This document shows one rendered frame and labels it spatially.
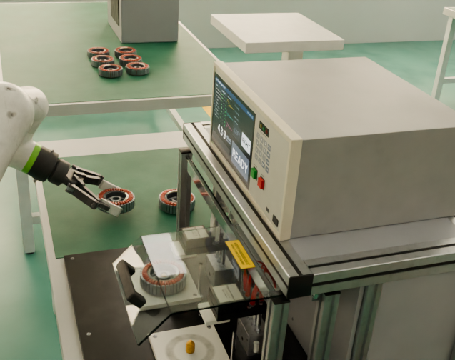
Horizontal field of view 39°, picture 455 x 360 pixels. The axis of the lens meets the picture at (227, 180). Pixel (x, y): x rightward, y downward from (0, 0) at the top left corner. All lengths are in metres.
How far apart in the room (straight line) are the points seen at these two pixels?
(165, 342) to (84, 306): 0.23
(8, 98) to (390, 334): 0.88
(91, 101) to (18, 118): 1.47
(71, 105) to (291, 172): 1.77
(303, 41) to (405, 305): 1.10
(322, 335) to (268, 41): 1.12
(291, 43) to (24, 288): 1.58
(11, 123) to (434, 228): 0.86
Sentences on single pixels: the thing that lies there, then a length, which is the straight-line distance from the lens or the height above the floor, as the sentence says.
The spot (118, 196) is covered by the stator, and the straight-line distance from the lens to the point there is 1.97.
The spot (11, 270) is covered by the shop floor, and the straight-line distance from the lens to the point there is 3.06.
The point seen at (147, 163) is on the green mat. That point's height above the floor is 0.75.
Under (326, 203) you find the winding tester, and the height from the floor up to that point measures 1.18.
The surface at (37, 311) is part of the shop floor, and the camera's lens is 2.81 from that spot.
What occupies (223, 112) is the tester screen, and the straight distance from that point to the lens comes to 1.43.
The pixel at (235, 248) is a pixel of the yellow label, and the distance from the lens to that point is 1.25.
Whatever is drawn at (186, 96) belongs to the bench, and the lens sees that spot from 2.88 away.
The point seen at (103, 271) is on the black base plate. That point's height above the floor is 0.77.
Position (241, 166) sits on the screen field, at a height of 1.16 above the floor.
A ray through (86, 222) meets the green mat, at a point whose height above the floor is 0.75.
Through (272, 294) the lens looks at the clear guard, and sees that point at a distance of 1.14.
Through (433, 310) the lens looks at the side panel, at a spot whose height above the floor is 0.97.
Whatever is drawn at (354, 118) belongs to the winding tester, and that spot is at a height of 1.32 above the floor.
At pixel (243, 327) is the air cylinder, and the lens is 1.44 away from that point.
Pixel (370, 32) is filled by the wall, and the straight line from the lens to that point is 6.98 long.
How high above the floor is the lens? 1.76
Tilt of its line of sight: 28 degrees down
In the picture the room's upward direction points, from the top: 4 degrees clockwise
